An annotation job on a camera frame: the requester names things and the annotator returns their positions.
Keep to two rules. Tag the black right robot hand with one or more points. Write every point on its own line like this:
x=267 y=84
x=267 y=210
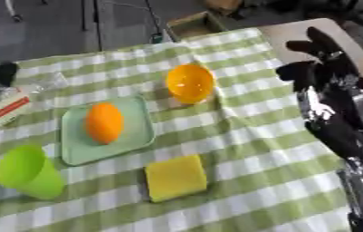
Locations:
x=329 y=90

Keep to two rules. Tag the tan cardboard box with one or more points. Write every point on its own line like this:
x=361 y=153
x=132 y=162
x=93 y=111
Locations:
x=194 y=25

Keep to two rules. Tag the small black object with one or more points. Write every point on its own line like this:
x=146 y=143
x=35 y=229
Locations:
x=4 y=73

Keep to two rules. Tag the clear plastic bag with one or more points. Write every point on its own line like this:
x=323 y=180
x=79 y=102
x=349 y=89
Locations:
x=36 y=86

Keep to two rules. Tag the black tripod stand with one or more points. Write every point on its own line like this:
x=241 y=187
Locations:
x=92 y=21

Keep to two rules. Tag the orange toy fruit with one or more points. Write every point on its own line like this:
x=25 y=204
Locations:
x=104 y=123

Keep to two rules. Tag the white card with red stripe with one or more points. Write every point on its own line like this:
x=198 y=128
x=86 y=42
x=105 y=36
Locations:
x=10 y=110

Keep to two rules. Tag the lime green plastic cup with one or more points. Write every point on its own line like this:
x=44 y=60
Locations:
x=28 y=171

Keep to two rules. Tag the orange plastic bowl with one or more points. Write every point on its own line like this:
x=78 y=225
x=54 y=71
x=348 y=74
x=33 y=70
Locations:
x=190 y=82

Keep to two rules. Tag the black office chair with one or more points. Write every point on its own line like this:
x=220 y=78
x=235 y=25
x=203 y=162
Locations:
x=348 y=12

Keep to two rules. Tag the yellow square sponge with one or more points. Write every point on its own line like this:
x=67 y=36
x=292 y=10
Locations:
x=175 y=177

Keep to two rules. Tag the pale green square plate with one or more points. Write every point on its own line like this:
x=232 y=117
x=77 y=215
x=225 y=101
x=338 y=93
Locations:
x=107 y=131

